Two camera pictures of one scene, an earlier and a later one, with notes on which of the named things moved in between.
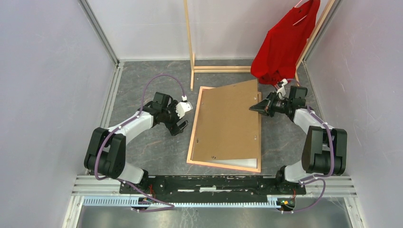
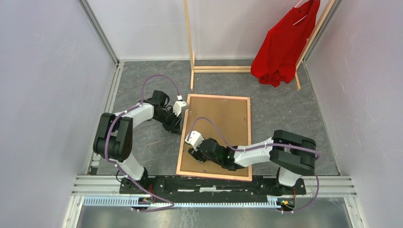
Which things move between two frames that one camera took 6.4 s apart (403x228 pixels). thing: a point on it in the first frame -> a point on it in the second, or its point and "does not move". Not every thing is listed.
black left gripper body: [170, 118] does not move
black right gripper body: [277, 105] -> [201, 158]
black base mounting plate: [215, 186] does not move
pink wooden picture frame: [194, 134] -> [185, 120]
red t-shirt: [276, 55] does not move
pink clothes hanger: [302, 18] does not move
